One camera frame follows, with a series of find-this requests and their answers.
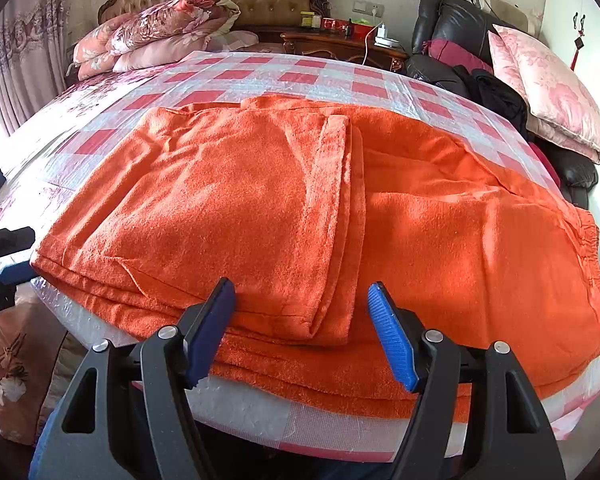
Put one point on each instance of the dark wooden nightstand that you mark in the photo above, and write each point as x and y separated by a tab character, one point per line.
361	52

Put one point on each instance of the black leather armchair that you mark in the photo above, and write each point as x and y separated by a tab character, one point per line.
448	33

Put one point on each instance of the pink satin pillow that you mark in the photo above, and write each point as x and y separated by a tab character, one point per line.
560	109

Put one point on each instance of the red hanging tassel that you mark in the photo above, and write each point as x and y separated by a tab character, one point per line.
578	25

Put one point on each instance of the pink checkered bed cover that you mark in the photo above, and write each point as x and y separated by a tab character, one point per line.
55	151

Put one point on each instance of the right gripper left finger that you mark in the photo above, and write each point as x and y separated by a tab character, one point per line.
203	327

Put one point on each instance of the black jacket on chair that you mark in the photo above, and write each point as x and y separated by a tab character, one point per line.
490	92

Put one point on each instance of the folded floral quilt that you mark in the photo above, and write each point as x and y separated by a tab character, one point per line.
163	34

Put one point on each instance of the orange fleece pants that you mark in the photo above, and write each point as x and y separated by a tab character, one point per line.
303	205

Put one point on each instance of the pink patterned curtain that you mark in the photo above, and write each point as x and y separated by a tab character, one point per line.
32	58

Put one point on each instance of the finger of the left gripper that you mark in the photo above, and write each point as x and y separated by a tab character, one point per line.
16	240
17	273

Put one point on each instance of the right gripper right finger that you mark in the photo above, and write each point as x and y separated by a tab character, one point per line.
399	334

